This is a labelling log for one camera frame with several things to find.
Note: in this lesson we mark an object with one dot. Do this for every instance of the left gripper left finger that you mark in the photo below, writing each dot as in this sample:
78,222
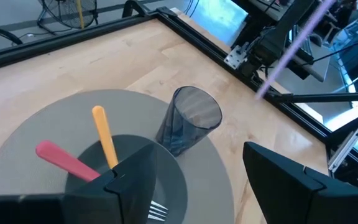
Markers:
126,193

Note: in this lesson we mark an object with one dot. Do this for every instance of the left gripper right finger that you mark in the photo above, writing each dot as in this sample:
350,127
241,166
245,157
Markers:
284,193

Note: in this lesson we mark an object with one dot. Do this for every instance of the pink straw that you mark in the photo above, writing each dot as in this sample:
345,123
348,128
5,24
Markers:
294,46

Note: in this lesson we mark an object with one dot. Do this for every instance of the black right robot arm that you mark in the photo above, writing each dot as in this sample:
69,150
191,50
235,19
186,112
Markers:
278,34

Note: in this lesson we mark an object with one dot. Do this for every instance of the grey round placemat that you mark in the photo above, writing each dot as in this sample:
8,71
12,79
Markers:
48,124

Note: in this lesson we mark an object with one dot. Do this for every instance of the yellow pole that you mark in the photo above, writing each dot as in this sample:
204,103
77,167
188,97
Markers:
79,14

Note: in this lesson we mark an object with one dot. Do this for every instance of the black floor fan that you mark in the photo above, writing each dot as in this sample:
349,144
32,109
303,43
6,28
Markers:
67,12

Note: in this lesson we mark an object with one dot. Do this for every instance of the silver mounting bracket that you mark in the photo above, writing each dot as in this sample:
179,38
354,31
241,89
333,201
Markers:
236,56

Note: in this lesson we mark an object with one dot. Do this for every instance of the black aluminium table frame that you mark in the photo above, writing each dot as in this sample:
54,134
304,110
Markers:
57,42

